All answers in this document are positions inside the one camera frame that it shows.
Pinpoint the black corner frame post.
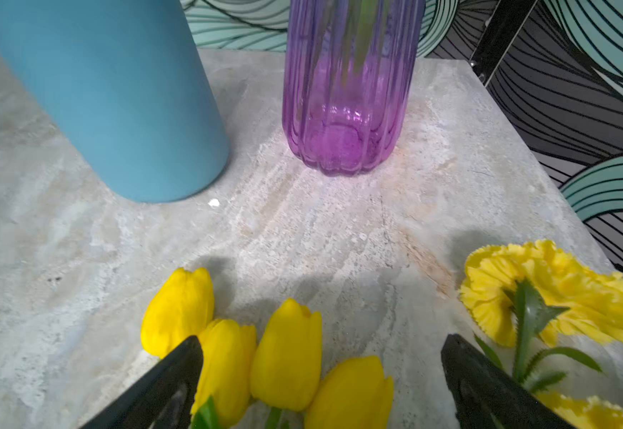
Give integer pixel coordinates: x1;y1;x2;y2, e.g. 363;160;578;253
470;0;538;87

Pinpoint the teal ceramic vase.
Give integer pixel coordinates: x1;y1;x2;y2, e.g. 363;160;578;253
0;1;231;203

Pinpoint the yellow tulip single stem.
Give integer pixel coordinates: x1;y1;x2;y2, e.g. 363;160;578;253
141;267;215;359

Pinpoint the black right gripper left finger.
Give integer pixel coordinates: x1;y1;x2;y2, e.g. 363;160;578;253
83;335;204;429

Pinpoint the purple glass vase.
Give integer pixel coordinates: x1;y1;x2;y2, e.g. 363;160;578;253
282;1;425;176

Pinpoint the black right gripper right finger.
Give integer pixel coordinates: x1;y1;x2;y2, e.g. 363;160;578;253
441;334;572;428

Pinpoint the yellow carnation flower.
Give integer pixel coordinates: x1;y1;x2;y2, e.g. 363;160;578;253
460;240;623;393
536;391;623;428

